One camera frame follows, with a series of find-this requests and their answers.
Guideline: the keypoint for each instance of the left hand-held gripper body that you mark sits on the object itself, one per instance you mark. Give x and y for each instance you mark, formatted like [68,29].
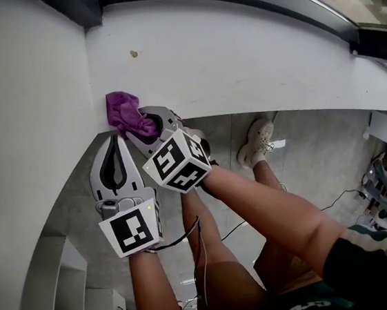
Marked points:
[131,231]

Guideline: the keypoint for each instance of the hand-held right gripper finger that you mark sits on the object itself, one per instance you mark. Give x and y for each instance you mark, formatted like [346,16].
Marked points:
[144,148]
[168,117]

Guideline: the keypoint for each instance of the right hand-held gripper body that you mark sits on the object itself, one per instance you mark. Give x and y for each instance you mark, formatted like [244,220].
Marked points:
[169,158]

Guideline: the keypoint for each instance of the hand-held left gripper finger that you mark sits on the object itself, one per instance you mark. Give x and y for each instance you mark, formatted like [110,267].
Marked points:
[134,182]
[97,189]

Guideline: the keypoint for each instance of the purple cloth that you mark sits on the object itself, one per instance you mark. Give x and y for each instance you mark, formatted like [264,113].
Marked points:
[126,113]

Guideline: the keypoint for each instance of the person's left forearm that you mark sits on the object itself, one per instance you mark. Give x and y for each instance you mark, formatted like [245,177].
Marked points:
[154,294]

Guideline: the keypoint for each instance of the person's right forearm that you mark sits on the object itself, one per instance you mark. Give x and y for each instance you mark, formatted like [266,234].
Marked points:
[273,211]

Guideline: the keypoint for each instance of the person's left white shoe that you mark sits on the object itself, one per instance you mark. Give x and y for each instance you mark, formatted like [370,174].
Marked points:
[203,141]

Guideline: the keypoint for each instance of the person's white shoe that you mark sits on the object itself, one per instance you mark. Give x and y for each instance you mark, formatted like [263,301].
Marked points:
[203,141]
[256,142]

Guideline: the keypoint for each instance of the person's left leg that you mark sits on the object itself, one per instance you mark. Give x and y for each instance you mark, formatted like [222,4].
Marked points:
[209,236]

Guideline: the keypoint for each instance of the person's leg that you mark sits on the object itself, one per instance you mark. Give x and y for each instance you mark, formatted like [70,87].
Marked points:
[209,236]
[268,175]

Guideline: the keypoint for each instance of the white shelf cabinet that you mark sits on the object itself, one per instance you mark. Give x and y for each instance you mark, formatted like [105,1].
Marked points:
[69,286]

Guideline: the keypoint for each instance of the person's right white shoe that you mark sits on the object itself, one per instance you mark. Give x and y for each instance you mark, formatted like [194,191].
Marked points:
[256,142]

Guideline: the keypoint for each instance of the person's right leg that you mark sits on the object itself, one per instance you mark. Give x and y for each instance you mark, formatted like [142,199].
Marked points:
[268,175]

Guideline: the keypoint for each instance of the brown shorts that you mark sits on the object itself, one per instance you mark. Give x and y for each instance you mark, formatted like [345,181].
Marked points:
[230,292]

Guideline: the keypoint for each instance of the green sweatshirt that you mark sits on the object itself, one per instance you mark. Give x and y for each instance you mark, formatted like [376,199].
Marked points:
[373,269]

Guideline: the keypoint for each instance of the black window frame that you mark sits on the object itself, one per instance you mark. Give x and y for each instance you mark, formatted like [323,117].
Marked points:
[69,8]

